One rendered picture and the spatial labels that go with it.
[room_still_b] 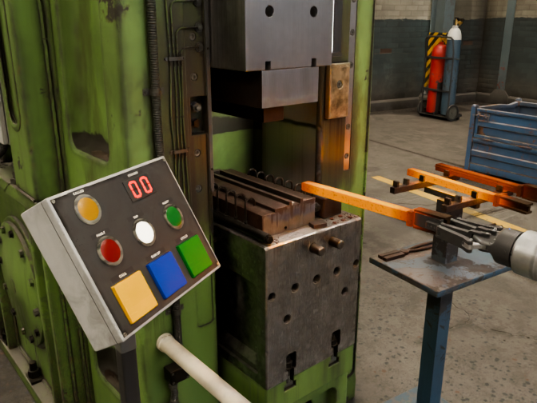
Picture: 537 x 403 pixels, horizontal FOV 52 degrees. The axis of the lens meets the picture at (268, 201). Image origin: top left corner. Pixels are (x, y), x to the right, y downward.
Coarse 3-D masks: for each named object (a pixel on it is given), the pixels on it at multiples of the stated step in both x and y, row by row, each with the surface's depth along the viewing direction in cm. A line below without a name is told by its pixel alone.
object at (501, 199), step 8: (416, 176) 187; (432, 176) 182; (440, 176) 182; (440, 184) 179; (448, 184) 176; (456, 184) 173; (464, 184) 173; (464, 192) 171; (480, 192) 166; (488, 192) 165; (488, 200) 164; (496, 200) 160; (504, 200) 160; (512, 200) 157; (520, 200) 157; (512, 208) 157; (520, 208) 156; (528, 208) 154
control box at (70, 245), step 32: (160, 160) 120; (64, 192) 97; (96, 192) 102; (128, 192) 109; (160, 192) 117; (32, 224) 96; (64, 224) 94; (96, 224) 100; (128, 224) 106; (160, 224) 113; (192, 224) 121; (64, 256) 95; (96, 256) 97; (128, 256) 103; (160, 256) 110; (64, 288) 98; (96, 288) 95; (192, 288) 114; (96, 320) 96; (128, 320) 98
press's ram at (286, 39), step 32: (224, 0) 135; (256, 0) 131; (288, 0) 137; (320, 0) 144; (224, 32) 137; (256, 32) 133; (288, 32) 140; (320, 32) 146; (224, 64) 140; (256, 64) 135; (288, 64) 142; (320, 64) 149
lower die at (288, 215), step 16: (240, 176) 179; (224, 192) 169; (240, 192) 166; (256, 192) 166; (288, 192) 166; (224, 208) 163; (240, 208) 157; (256, 208) 155; (272, 208) 152; (288, 208) 155; (304, 208) 159; (256, 224) 152; (272, 224) 152; (288, 224) 157; (304, 224) 161
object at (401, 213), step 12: (312, 192) 149; (324, 192) 145; (336, 192) 142; (348, 192) 141; (348, 204) 139; (360, 204) 136; (372, 204) 133; (384, 204) 131; (396, 216) 128; (408, 216) 124; (432, 216) 120; (444, 216) 119; (420, 228) 123
